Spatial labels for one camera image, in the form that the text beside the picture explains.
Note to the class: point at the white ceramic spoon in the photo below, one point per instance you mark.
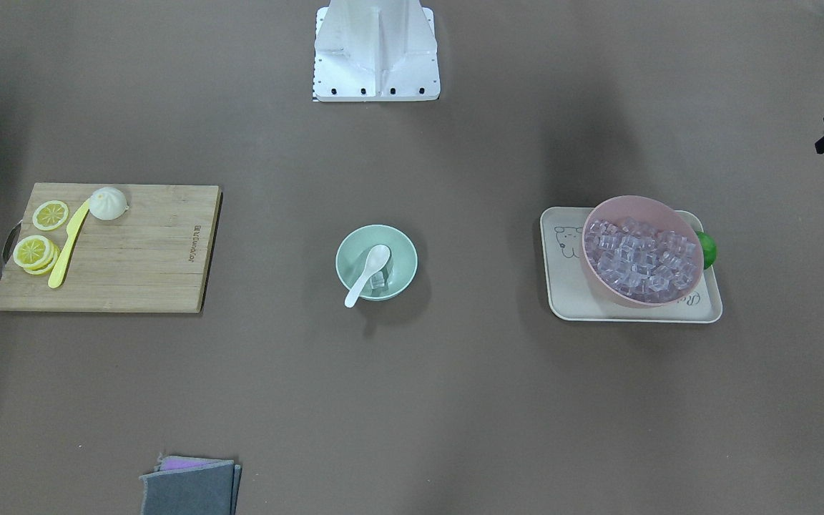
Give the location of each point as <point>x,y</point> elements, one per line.
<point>376,260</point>

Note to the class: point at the single clear ice cube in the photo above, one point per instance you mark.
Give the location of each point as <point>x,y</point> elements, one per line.
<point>378,283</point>

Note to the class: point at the pink bowl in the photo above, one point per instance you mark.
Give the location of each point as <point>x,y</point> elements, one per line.
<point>645,210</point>

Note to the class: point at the clear ice cubes pile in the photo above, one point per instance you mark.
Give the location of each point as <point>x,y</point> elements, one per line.
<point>640,261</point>

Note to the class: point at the mint green bowl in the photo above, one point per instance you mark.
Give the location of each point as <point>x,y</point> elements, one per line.
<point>400,269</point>

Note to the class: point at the green lime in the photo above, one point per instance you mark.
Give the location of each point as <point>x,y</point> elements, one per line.
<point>708,247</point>

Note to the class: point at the cream rabbit tray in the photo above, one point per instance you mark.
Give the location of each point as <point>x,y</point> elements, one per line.
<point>575,295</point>

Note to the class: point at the bamboo cutting board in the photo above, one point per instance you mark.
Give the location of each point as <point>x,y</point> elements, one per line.
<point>152,259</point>

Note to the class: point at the purple cloth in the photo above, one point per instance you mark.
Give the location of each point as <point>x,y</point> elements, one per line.
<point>168,463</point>

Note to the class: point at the single lemon slice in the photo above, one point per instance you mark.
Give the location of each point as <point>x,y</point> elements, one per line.
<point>50,215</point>

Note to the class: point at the lower lemon slice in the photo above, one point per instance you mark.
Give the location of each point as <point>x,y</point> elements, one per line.
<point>46,265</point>

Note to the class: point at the yellow plastic knife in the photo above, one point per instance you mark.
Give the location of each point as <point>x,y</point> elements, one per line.
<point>74,225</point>

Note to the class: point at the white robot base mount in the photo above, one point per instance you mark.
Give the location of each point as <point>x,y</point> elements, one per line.
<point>375,51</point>

